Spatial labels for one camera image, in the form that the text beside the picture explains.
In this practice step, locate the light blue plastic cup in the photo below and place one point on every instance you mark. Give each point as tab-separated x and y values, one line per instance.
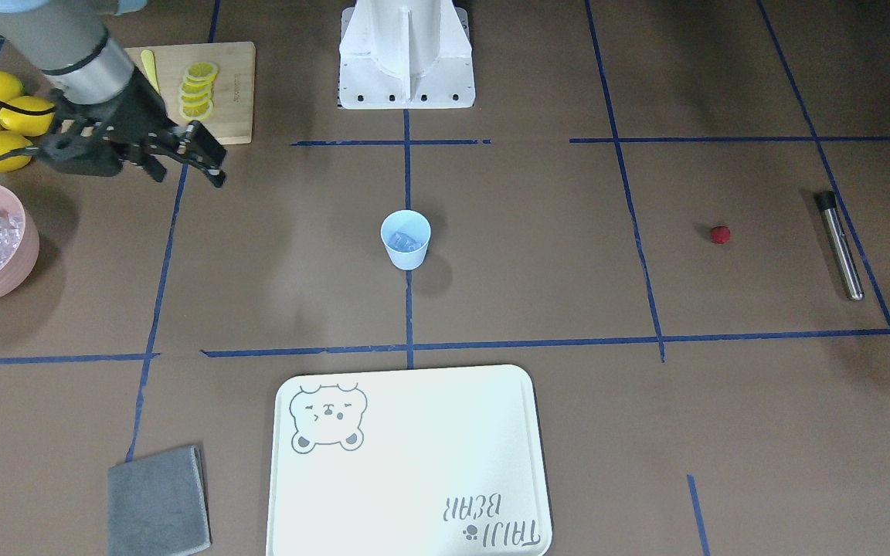
406	235

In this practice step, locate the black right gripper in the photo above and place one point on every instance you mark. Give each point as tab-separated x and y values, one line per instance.
138	110

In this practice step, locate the cream bear serving tray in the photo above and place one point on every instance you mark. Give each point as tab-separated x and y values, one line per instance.
437	461

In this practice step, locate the bamboo cutting board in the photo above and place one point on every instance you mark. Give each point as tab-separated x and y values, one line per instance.
109	70

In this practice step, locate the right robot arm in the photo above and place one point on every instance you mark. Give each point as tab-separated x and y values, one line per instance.
59	36

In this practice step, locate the red strawberry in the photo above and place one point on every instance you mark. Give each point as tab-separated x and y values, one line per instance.
720	234

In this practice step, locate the yellow lemon lower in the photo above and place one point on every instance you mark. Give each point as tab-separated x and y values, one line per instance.
33	121

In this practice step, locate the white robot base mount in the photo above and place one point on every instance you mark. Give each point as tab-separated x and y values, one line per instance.
405	55

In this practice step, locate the lemon slices row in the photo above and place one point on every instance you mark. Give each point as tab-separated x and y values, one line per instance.
195	93

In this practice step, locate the steel muddler black tip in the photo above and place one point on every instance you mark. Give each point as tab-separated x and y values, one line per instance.
826	203

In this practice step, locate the grey folded cloth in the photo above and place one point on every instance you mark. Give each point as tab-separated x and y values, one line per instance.
157	505

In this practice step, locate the yellow plastic knife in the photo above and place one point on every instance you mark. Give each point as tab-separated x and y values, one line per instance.
150	68

